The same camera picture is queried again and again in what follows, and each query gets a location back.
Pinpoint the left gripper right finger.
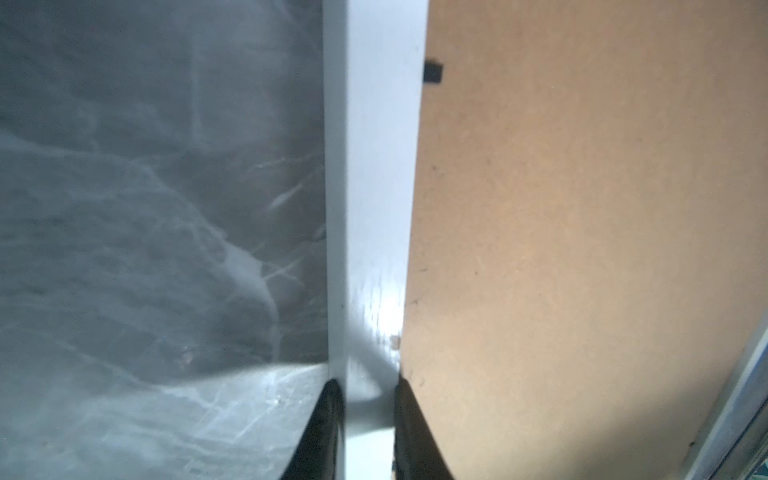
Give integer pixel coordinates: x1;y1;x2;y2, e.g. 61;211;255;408
394;376;454;480

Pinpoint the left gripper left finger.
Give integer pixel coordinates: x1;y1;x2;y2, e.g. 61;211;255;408
280;379;345;480

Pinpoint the brown cardboard backing board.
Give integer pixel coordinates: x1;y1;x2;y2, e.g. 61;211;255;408
401;1;767;479

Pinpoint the white picture frame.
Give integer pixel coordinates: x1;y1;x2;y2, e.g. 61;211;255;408
322;1;429;479

